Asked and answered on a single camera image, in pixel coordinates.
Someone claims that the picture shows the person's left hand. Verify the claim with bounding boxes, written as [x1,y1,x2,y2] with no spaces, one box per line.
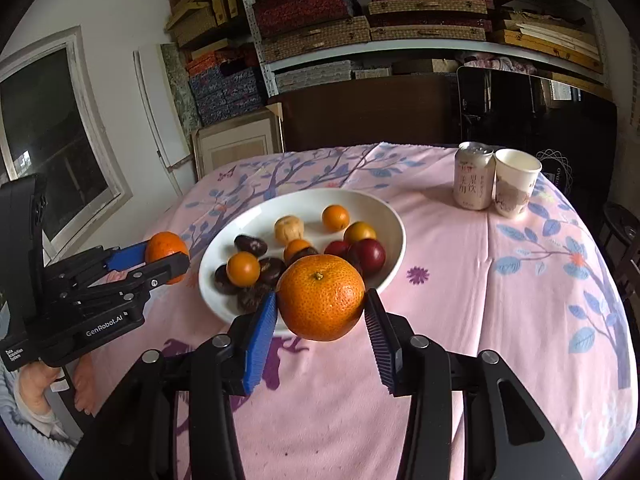
[14,355,98,428]

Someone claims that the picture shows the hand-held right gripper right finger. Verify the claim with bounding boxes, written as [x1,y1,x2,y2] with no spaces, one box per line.
[364,288,583,480]

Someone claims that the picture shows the stack of blue patterned boxes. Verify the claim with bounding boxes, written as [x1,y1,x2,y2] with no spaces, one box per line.
[186,47,268,128]

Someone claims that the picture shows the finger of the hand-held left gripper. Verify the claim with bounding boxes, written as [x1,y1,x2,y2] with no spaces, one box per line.
[52,254,191,311]
[45,240,151,281]

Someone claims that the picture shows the stack of woven storage boxes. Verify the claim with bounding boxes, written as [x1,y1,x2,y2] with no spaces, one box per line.
[166,0,603,73]

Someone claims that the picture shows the dark wooden chair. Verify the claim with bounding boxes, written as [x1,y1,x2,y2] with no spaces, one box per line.
[597,200,640,281]

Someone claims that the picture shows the black glossy panel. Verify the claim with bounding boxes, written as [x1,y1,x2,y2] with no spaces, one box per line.
[456,65,618,196]

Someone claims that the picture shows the pink cloth bundle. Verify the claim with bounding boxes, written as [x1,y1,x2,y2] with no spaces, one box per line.
[462,52,538,73]

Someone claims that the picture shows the white oval plate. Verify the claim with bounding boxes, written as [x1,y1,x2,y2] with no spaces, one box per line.
[198,190,407,325]

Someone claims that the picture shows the large orange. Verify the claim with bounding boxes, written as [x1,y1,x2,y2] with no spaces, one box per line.
[145,231,191,286]
[276,255,366,342]

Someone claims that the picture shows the tan peeled fruit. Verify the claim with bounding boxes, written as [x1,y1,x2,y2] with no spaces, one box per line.
[274,215,305,244]

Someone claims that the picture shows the large red plum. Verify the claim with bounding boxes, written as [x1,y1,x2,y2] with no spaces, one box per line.
[348,238,387,277]

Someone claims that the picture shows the black bag with spiral print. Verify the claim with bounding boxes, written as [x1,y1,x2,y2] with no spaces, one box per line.
[535,147,576,196]

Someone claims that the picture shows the pink floral tablecloth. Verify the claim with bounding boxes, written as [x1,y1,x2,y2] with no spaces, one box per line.
[82,141,638,480]

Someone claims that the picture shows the pile of dark water chestnuts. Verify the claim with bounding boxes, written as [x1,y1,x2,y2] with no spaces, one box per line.
[214,234,321,313]

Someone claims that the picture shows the marbled green panel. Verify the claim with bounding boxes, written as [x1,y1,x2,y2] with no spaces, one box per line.
[160,42,203,143]

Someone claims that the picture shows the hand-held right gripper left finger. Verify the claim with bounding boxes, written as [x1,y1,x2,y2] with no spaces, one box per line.
[60,290,279,480]

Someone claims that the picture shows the beverage can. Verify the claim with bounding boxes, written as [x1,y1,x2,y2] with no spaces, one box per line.
[453,141,497,211]

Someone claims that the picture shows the white metal shelf rack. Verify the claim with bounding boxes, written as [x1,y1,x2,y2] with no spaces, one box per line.
[232,0,613,101]

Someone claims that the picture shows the person's left forearm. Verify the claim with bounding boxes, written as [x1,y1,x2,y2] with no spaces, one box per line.
[0,360,81,466]

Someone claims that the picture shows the white framed window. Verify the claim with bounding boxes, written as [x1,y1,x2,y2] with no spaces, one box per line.
[0,25,132,261]

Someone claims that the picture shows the stack of grey patterned boxes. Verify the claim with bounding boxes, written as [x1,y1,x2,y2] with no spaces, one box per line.
[275,60,393,95]

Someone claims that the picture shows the printed paper cup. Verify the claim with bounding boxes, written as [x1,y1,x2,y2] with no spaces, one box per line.
[492,148,543,219]

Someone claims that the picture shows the dark wooden cabinet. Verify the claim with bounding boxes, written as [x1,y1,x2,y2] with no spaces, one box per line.
[267,72,461,153]

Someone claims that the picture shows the framed picture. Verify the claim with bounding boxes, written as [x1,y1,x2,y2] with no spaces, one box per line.
[191,105,285,181]

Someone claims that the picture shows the white board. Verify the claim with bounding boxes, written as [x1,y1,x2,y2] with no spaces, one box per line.
[133,42,196,196]

